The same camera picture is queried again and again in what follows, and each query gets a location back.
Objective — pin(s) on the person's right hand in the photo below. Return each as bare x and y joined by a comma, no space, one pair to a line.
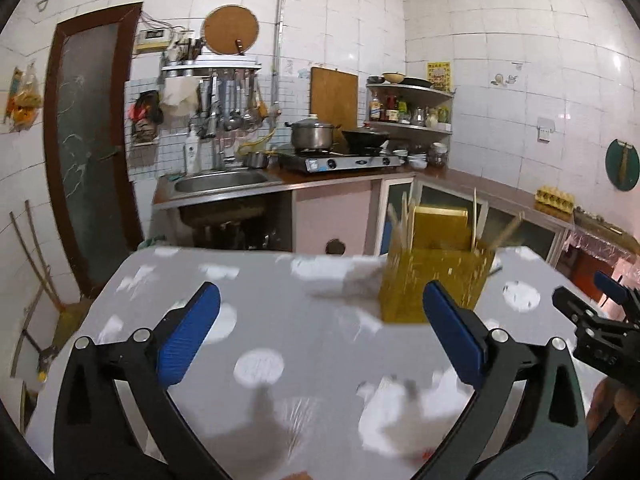
602,400

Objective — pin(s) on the steel wall rack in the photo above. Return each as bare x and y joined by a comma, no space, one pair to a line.
210,67

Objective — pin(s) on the steel pot with lid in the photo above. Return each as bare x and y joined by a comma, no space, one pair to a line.
312,135

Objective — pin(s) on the small steel cup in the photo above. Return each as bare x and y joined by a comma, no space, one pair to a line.
256,160

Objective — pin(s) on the yellow egg tray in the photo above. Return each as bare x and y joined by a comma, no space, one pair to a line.
555,199

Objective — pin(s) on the grey wall pipe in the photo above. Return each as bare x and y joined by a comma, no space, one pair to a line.
280,35

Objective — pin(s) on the row of condiment bottles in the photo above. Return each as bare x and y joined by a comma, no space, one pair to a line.
400,112

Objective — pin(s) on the row of hanging kitchen utensils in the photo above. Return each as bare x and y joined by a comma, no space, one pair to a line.
235,105

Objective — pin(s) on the black wok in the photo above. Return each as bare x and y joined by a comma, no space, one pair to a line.
365,139

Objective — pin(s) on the brown framed glass door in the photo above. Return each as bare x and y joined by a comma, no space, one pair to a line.
90,150

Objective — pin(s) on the beige ceramic bowl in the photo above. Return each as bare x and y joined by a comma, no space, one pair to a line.
394,78

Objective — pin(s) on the yellow perforated utensil holder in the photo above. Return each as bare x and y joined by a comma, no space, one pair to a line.
430,280

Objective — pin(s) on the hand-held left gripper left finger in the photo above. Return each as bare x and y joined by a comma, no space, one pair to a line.
190,330

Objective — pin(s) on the steel gas stove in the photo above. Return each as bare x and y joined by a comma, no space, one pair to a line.
340,162

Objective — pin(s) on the steel corner shelf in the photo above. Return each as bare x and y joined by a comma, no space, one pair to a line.
410,127

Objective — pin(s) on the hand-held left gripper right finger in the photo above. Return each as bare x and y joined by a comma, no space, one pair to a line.
457,340

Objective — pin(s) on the white hanging cloth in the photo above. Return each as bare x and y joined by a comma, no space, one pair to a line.
177,94

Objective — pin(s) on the yellow wall poster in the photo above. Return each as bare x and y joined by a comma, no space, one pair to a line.
438,76

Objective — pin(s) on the steel faucet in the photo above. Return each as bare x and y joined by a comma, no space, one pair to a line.
222,145

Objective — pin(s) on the glass jar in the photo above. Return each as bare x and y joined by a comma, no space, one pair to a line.
438,155

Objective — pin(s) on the white wall socket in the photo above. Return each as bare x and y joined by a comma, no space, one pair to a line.
545,129

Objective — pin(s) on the grey patterned tablecloth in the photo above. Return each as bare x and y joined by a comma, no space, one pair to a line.
300,320

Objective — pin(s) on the green round wall hanging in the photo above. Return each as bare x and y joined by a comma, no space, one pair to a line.
622,165

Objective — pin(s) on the beige electric box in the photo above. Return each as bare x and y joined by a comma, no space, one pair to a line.
152,40

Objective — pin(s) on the hanging plastic bags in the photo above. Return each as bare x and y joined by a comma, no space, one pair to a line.
22,100

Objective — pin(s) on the glass door base cabinets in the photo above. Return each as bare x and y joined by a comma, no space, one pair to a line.
530,232

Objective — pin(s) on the plastic covered wooden table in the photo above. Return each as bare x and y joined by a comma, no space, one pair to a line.
605,235

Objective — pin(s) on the wall sticker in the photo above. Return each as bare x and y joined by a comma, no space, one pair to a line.
502,80

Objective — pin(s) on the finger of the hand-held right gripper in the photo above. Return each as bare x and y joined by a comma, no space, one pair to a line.
577,310
612,287

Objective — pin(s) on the rectangular wooden cutting board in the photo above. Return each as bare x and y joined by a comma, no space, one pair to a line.
334,97

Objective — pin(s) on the dark red kitchen counter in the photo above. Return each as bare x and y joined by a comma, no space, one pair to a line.
475,180

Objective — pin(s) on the steel sink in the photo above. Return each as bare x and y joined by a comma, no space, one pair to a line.
220,182

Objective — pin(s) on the red mesh bag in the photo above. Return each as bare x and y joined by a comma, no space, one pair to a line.
146,117

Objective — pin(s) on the steel cutlery holder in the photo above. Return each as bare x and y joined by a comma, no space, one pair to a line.
187,52

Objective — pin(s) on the pink cabinet front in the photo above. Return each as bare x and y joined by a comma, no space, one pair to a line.
325,215

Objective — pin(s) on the round wooden board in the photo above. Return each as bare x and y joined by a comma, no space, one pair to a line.
230,30

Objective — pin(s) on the white dish soap bottle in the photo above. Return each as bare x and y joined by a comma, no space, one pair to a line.
191,152

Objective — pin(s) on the stack of white bowls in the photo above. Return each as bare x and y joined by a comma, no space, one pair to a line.
412,160

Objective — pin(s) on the flat black pan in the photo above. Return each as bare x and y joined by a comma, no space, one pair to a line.
417,82

